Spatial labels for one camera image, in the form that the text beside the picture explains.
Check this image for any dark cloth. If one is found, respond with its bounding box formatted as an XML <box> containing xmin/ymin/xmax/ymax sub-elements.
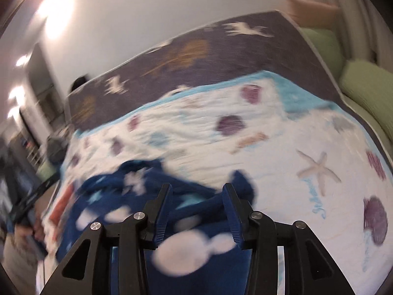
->
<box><xmin>70</xmin><ymin>74</ymin><xmax>90</xmax><ymax>93</ymax></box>

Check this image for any white sea-print quilt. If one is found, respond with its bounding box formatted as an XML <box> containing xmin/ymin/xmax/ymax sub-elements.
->
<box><xmin>37</xmin><ymin>71</ymin><xmax>388</xmax><ymax>295</ymax></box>

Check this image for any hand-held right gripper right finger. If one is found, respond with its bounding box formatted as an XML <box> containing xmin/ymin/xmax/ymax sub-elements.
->
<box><xmin>223</xmin><ymin>183</ymin><xmax>357</xmax><ymax>295</ymax></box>

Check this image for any green pillow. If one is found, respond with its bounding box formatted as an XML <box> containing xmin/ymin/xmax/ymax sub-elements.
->
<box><xmin>339</xmin><ymin>60</ymin><xmax>393</xmax><ymax>142</ymax></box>
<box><xmin>299</xmin><ymin>28</ymin><xmax>345</xmax><ymax>81</ymax></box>

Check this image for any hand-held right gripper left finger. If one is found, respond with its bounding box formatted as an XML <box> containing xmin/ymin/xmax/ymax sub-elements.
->
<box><xmin>40</xmin><ymin>183</ymin><xmax>173</xmax><ymax>295</ymax></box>

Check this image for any person's left hand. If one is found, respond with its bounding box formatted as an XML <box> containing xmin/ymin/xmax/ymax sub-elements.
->
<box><xmin>13</xmin><ymin>212</ymin><xmax>46</xmax><ymax>254</ymax></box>

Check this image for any green bed sheet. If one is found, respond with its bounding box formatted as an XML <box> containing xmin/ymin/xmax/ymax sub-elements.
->
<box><xmin>345</xmin><ymin>97</ymin><xmax>393</xmax><ymax>148</ymax></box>

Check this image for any blue fleece star-print robe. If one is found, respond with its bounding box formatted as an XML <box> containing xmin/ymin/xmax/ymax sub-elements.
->
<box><xmin>55</xmin><ymin>159</ymin><xmax>258</xmax><ymax>295</ymax></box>

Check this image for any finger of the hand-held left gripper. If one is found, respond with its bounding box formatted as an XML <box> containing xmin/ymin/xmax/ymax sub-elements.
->
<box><xmin>23</xmin><ymin>172</ymin><xmax>62</xmax><ymax>209</ymax></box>

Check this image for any light green cushion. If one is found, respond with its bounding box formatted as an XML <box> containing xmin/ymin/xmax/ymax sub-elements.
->
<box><xmin>37</xmin><ymin>161</ymin><xmax>61</xmax><ymax>184</ymax></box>

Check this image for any peach pillow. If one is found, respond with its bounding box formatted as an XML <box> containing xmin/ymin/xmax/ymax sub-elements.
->
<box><xmin>284</xmin><ymin>0</ymin><xmax>342</xmax><ymax>29</ymax></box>

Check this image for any grey clothes pile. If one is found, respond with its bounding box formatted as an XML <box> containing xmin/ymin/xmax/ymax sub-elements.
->
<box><xmin>46</xmin><ymin>135</ymin><xmax>70</xmax><ymax>164</ymax></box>

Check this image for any dark deer-print mattress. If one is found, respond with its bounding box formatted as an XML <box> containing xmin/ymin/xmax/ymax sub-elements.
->
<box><xmin>66</xmin><ymin>11</ymin><xmax>393</xmax><ymax>157</ymax></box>

